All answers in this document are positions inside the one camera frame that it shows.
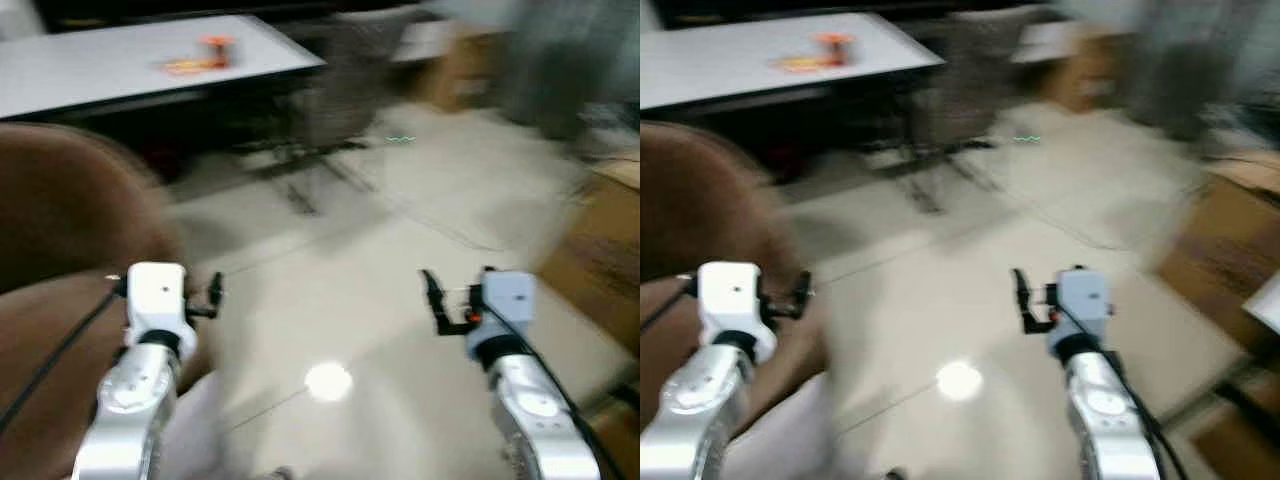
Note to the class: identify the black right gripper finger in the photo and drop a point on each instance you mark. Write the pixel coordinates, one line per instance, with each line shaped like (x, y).
(1024, 298)
(434, 298)

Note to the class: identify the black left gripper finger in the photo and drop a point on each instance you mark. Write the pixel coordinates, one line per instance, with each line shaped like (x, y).
(214, 293)
(801, 292)

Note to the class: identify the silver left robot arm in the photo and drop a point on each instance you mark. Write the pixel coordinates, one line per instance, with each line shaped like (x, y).
(130, 400)
(695, 400)

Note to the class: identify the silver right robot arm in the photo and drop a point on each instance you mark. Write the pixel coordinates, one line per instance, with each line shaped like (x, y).
(1105, 410)
(530, 410)

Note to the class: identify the brown sofa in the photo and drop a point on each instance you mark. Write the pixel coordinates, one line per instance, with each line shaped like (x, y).
(60, 230)
(700, 210)

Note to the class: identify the large brown cardboard box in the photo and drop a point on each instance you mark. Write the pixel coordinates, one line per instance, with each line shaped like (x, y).
(1225, 245)
(595, 255)

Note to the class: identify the dark mesh chair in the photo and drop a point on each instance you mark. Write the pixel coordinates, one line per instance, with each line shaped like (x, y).
(960, 90)
(345, 90)

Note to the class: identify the small brown cardboard box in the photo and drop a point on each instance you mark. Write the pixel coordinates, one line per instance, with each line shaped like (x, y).
(1075, 65)
(455, 65)

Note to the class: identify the orange item on table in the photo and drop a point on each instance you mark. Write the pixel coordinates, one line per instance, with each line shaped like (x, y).
(205, 55)
(825, 52)

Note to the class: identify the white table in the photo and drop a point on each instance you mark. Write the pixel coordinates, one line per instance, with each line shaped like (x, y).
(740, 60)
(120, 65)

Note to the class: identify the grey curtain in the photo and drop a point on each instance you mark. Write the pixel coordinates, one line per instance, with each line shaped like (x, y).
(560, 65)
(1190, 65)

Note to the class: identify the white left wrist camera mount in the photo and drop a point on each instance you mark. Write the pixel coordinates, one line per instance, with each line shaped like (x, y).
(727, 295)
(155, 295)

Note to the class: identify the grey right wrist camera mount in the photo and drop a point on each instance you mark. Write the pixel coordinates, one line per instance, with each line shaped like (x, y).
(1085, 298)
(507, 295)

